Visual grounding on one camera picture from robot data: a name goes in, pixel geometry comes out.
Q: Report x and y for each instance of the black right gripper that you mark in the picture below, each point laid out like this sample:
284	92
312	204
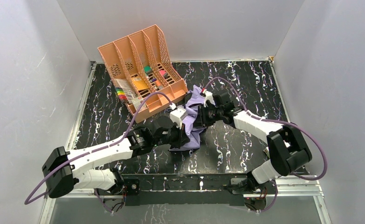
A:
202	115

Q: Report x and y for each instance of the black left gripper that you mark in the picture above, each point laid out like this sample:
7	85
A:
180	136

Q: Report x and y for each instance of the lavender folding umbrella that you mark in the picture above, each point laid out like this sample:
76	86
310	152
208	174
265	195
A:
191	104

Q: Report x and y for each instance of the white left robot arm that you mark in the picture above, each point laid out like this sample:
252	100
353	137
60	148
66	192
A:
65	171

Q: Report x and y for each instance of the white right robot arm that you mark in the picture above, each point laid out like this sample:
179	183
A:
288	150

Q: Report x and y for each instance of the small white red box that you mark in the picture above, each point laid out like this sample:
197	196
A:
136	102

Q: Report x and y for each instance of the yellow sticky note pad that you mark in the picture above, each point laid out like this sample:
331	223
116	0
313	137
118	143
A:
139	83

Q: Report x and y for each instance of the colourful marker pen pack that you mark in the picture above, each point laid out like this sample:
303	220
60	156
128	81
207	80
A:
124	97

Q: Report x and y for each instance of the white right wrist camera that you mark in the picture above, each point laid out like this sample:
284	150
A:
208	98

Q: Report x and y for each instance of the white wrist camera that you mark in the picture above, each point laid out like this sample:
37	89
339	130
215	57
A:
208	98
177	114

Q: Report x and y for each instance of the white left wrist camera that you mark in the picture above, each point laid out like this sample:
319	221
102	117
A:
177	114

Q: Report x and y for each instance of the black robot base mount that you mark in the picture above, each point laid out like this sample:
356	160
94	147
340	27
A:
230	189

